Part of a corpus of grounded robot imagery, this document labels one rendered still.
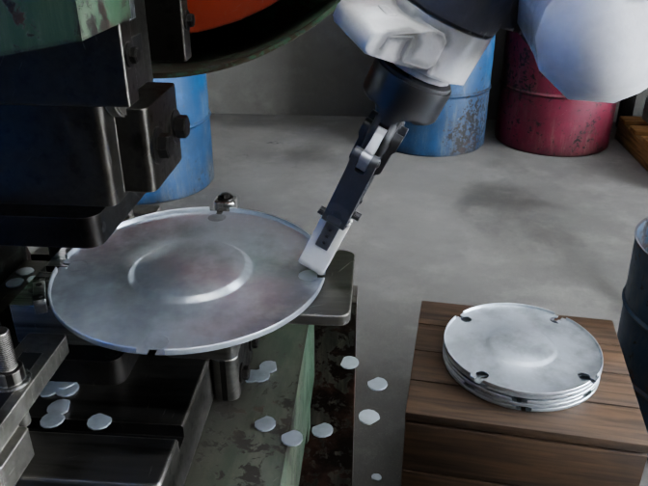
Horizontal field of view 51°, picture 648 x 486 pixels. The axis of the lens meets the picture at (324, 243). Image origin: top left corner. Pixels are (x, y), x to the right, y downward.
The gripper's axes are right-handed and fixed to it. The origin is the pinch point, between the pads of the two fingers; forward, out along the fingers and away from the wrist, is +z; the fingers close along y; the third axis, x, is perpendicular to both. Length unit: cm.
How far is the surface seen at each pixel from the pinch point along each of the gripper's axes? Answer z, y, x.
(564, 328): 26, 60, -47
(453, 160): 79, 261, -23
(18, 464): 17.5, -27.2, 12.5
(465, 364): 34, 43, -31
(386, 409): 77, 72, -30
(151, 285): 9.8, -8.3, 13.0
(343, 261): 3.4, 3.9, -2.7
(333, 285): 3.3, -1.5, -3.0
